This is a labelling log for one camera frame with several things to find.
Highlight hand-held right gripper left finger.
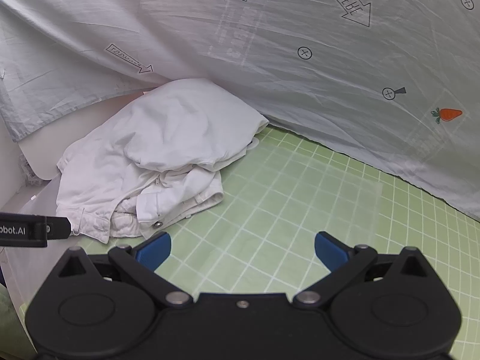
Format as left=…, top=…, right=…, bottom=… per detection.
left=56, top=231, right=194, bottom=309

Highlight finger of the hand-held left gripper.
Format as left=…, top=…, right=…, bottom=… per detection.
left=45, top=215, right=72, bottom=242

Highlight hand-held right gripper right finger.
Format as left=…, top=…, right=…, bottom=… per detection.
left=292, top=231, right=432, bottom=309

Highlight white pants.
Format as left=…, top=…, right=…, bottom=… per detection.
left=56, top=79, right=270, bottom=244

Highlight green checked bed sheet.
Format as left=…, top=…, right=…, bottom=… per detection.
left=77, top=125, right=480, bottom=360

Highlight grey carrot print sheet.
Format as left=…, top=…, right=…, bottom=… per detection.
left=0, top=0, right=480, bottom=223

